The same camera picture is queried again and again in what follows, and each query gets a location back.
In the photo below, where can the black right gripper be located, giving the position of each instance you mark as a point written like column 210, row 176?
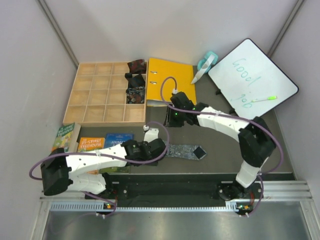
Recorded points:
column 171, row 122

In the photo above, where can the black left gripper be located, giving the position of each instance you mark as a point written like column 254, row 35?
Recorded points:
column 153, row 164

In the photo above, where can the grey blue patterned tie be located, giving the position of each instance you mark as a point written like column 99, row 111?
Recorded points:
column 184, row 151

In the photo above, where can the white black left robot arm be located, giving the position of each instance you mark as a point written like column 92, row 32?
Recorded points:
column 72, row 171

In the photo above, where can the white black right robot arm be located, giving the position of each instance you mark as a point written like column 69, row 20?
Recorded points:
column 255, row 145

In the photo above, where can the blue Animal Farm book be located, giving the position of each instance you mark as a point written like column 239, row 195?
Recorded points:
column 111, row 140

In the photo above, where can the floral rolled tie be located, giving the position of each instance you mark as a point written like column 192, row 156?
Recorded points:
column 135, row 95

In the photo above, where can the dark blue striped rolled tie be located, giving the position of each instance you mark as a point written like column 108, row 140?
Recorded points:
column 135, row 81

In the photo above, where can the orange book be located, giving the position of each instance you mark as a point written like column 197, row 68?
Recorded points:
column 87, row 144

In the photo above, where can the dark red rolled tie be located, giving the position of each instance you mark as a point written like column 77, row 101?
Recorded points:
column 138, row 66

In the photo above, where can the wooden compartment tray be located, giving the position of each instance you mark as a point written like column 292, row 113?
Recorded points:
column 98, row 97

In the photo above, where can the teal white cat-ear headphones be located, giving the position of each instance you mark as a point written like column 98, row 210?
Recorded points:
column 204, row 65

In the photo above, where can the green children's book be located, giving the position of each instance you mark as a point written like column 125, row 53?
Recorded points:
column 67, row 138

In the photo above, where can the green whiteboard marker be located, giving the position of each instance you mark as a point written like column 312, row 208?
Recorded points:
column 269, row 98

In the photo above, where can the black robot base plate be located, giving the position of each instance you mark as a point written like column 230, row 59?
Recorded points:
column 214, row 186

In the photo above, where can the yellow ring binder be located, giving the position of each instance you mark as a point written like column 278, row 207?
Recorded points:
column 163, row 77

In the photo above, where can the white whiteboard black frame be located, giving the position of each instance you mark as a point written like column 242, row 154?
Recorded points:
column 247, row 73

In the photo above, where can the aluminium frame rail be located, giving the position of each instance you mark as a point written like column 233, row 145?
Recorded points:
column 134, row 201

